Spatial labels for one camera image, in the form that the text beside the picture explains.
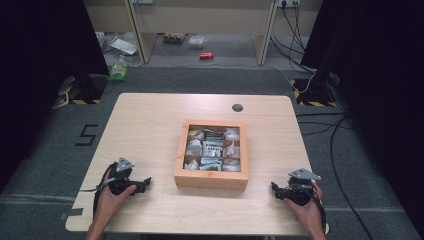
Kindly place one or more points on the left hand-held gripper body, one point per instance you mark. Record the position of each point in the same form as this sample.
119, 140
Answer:
124, 164

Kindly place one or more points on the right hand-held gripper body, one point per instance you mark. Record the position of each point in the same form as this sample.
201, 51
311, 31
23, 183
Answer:
301, 191

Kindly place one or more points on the wooden compartment box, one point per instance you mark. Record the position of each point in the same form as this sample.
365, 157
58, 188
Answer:
211, 183

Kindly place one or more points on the person's right hand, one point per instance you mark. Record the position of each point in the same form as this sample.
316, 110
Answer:
310, 215

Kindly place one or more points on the person's left hand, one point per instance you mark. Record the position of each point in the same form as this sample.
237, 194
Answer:
108, 206

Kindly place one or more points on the assortment of small tea packets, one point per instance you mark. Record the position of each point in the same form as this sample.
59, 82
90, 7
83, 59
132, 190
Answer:
212, 149

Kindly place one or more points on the black stand base striped tape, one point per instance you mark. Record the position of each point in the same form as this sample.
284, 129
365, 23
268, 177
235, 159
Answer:
87, 90
313, 95

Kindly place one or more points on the grey table grommet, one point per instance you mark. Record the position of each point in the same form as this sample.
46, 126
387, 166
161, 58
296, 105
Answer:
237, 107

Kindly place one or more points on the green plastic bag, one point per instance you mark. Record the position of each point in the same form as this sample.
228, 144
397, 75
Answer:
118, 71

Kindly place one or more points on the white flat sheet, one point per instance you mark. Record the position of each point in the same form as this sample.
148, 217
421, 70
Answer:
124, 46

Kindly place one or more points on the black curtain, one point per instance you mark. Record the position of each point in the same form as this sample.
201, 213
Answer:
383, 83
36, 66

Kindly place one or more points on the brown egg carton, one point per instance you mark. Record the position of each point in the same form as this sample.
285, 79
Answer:
174, 37

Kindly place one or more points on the red can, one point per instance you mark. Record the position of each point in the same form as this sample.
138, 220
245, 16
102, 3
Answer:
206, 55

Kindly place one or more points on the clear plastic container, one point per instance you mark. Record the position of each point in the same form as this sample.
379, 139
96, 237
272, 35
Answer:
196, 41

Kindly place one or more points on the white wall socket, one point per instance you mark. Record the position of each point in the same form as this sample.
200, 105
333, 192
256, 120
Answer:
288, 3

